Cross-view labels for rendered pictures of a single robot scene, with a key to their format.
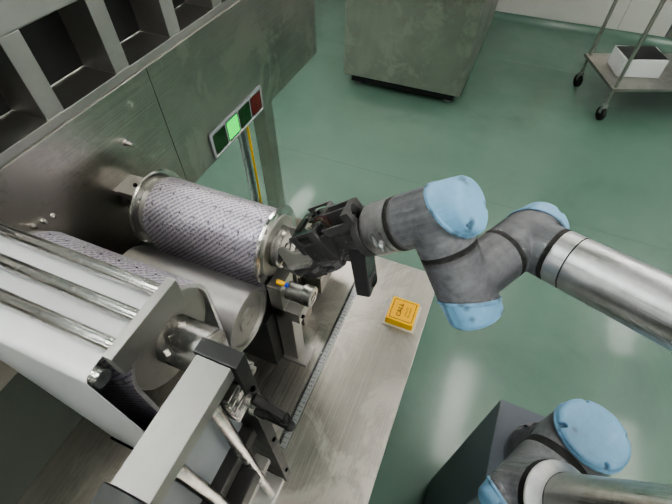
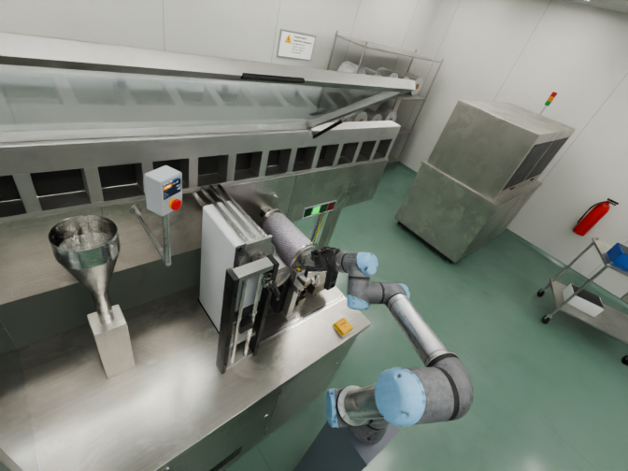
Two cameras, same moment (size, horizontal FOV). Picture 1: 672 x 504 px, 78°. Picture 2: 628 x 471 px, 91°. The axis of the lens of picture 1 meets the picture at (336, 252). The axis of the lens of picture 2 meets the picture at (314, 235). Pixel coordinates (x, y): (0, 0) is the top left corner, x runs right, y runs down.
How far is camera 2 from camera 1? 60 cm
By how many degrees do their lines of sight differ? 19
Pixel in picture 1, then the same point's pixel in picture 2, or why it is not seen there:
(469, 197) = (370, 260)
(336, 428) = (285, 350)
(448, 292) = (350, 290)
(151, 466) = (243, 271)
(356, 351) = (312, 329)
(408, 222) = (349, 260)
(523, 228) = (390, 286)
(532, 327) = not seen: hidden behind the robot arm
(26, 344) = (225, 231)
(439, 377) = not seen: hidden behind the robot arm
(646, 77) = (585, 312)
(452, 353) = not seen: hidden behind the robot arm
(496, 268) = (370, 291)
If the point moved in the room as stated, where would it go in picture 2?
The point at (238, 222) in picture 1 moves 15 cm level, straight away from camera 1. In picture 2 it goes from (296, 239) to (303, 221)
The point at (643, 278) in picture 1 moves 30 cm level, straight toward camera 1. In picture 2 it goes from (412, 314) to (320, 314)
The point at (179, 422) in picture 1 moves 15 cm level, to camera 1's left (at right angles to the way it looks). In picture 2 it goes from (254, 267) to (215, 245)
